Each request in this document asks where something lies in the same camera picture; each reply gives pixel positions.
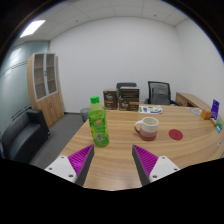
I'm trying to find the white printed leaflet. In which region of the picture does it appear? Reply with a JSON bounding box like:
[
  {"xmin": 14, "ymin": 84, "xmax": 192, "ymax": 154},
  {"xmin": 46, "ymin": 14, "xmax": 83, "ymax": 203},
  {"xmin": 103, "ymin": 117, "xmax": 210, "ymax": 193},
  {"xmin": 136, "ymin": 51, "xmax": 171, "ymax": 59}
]
[{"xmin": 138, "ymin": 105, "xmax": 164, "ymax": 115}]

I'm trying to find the wooden side desk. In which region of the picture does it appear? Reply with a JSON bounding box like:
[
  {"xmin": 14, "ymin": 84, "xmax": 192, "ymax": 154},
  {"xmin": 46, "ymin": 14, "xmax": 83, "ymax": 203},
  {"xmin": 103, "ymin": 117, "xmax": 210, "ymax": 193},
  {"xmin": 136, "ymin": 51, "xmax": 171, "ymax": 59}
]
[{"xmin": 175, "ymin": 91, "xmax": 212, "ymax": 110}]

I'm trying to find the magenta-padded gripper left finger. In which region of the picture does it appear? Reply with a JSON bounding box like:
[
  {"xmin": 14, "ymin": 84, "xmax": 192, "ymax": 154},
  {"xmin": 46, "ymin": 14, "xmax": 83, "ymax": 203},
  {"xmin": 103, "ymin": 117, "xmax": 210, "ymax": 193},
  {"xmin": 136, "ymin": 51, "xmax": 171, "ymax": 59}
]
[{"xmin": 44, "ymin": 144, "xmax": 95, "ymax": 187}]

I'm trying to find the cream and brown mug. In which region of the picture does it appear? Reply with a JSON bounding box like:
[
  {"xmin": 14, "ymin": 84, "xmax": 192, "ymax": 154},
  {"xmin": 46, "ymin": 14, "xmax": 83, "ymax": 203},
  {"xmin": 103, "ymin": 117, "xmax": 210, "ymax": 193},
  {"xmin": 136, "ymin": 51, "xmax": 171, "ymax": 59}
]
[{"xmin": 134, "ymin": 116, "xmax": 160, "ymax": 142}]

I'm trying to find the orange-brown box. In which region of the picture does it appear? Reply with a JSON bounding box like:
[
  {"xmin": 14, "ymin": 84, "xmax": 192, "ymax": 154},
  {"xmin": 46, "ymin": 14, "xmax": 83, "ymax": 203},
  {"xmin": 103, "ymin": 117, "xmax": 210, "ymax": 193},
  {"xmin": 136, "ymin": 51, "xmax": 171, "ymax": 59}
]
[{"xmin": 200, "ymin": 109, "xmax": 213, "ymax": 121}]

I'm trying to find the flat round red coaster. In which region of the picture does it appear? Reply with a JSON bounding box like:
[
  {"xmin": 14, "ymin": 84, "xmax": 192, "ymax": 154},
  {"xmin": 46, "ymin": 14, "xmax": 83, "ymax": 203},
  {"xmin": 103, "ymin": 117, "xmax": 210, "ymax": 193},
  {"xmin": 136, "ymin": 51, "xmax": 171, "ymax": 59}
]
[{"xmin": 168, "ymin": 128, "xmax": 184, "ymax": 141}]

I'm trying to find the small dark brown box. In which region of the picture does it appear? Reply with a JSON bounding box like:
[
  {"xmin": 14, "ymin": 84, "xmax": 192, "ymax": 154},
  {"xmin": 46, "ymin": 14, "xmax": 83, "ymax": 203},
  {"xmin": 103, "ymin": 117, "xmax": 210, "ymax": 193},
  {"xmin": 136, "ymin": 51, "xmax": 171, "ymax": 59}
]
[{"xmin": 102, "ymin": 88, "xmax": 119, "ymax": 111}]

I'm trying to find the purple standing box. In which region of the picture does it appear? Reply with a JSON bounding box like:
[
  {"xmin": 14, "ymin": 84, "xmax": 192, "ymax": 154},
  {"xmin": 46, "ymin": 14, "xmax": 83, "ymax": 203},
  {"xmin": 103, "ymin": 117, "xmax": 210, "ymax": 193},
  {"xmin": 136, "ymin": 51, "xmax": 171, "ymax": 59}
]
[{"xmin": 210, "ymin": 99, "xmax": 221, "ymax": 121}]

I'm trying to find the black mesh office chair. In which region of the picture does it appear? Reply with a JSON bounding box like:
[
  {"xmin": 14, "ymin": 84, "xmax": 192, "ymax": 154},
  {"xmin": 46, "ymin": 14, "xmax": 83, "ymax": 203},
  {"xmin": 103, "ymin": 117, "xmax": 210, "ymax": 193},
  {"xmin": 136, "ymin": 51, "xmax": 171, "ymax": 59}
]
[{"xmin": 144, "ymin": 80, "xmax": 183, "ymax": 107}]

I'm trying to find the grey waste bin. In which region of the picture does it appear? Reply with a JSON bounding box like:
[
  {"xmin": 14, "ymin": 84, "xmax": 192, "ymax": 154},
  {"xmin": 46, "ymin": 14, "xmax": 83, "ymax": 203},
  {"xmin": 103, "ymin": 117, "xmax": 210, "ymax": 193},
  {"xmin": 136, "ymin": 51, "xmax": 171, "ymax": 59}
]
[{"xmin": 79, "ymin": 107, "xmax": 91, "ymax": 123}]

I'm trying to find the wooden shelf cabinet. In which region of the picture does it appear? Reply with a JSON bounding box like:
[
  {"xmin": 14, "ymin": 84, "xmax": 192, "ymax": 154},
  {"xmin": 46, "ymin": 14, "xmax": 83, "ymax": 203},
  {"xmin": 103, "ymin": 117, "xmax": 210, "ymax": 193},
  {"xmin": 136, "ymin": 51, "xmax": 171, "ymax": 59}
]
[{"xmin": 27, "ymin": 52, "xmax": 65, "ymax": 129}]

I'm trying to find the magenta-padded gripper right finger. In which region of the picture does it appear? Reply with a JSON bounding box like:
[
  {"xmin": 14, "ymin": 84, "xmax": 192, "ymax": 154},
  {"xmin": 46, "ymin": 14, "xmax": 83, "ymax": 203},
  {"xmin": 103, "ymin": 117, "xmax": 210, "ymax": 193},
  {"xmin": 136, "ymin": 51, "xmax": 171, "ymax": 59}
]
[{"xmin": 131, "ymin": 144, "xmax": 181, "ymax": 187}]

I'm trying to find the dark box with orange band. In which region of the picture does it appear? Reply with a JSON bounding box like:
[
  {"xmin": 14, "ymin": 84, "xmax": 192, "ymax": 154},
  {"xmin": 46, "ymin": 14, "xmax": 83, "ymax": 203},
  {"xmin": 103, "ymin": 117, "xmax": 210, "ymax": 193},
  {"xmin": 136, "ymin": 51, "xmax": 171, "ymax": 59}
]
[{"xmin": 118, "ymin": 97, "xmax": 140, "ymax": 112}]

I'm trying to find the green drink bottle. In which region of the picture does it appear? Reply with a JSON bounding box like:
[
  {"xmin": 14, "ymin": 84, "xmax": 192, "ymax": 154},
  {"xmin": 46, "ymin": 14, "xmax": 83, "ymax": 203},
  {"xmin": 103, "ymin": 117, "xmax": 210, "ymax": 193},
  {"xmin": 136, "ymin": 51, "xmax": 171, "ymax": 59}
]
[{"xmin": 87, "ymin": 95, "xmax": 110, "ymax": 148}]

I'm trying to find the black sofa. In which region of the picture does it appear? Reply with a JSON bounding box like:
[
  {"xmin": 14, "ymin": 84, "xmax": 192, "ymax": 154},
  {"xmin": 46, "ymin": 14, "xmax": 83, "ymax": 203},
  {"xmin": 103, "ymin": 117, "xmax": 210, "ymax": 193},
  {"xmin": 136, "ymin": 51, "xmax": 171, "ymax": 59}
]
[{"xmin": 1, "ymin": 108, "xmax": 51, "ymax": 164}]

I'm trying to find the rectangular ceiling light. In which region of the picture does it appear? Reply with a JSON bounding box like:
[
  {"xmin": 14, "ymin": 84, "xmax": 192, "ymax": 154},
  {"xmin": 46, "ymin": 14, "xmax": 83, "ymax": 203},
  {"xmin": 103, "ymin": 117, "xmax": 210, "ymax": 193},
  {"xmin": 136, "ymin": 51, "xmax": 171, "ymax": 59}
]
[{"xmin": 19, "ymin": 19, "xmax": 47, "ymax": 39}]

